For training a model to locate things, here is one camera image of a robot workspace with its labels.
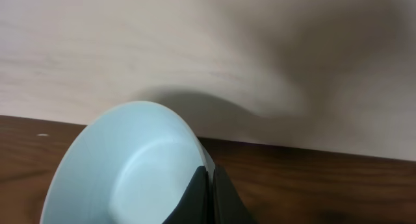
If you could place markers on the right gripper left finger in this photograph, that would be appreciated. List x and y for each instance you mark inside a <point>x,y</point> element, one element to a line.
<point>192,207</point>

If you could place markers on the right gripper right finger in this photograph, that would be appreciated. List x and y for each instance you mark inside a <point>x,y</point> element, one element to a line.
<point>228,206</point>

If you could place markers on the blue bowl with rice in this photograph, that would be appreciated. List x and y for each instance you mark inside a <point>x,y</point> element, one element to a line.
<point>132,165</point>

